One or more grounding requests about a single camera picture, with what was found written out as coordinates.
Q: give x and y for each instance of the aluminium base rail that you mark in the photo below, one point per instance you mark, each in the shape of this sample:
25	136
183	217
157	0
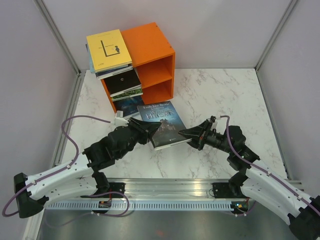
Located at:
168	188

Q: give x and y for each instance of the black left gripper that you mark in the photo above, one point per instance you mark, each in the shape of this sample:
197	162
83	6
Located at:
146	129

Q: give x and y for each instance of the yellow Little Prince book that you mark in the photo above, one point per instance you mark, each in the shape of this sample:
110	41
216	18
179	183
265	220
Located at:
108	50

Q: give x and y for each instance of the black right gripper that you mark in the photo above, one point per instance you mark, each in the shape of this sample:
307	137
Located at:
197	134

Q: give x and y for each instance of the green Alice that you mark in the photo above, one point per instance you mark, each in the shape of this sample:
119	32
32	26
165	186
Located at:
123	98

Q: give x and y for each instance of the grey Great Gatsby book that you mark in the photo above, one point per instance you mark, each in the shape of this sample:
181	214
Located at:
134	92

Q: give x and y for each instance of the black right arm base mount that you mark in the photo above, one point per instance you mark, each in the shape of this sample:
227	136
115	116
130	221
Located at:
225	190

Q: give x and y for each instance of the light blue paperback book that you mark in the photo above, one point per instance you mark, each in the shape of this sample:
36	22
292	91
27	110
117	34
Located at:
91	65

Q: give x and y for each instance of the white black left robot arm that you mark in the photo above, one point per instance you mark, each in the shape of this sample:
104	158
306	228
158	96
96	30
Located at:
83	175

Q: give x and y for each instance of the aluminium frame post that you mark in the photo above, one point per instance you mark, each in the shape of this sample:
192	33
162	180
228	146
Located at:
277	31
56	33

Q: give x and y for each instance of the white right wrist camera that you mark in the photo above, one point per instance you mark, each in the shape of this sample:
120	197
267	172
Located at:
214	121

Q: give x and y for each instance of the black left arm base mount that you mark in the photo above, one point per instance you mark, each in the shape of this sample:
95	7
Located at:
116	190

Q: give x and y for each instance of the dark night scene book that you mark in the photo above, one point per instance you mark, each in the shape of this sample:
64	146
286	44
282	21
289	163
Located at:
167	134

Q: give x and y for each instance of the aluminium right frame post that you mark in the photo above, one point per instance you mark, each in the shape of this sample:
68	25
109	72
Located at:
277	31

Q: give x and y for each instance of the white slotted cable duct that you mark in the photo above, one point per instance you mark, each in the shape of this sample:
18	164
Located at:
142	205

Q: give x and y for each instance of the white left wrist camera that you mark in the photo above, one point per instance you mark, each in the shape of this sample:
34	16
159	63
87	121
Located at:
119	119

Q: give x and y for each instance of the dark blue Robinson Crusoe book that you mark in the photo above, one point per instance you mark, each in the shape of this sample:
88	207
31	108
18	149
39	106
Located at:
112	72

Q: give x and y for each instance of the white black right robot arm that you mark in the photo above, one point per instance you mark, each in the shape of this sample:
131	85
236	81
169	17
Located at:
255	180

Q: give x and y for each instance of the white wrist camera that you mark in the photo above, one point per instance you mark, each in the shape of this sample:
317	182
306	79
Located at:
119	119
214	121

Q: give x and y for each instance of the black book with gold lines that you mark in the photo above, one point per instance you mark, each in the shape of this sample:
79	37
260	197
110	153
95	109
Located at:
122	82

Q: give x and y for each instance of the teal blue ocean book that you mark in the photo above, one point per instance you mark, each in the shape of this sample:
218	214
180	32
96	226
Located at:
129	106

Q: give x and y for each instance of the aluminium left frame post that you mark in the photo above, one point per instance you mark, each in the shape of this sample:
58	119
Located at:
56	33

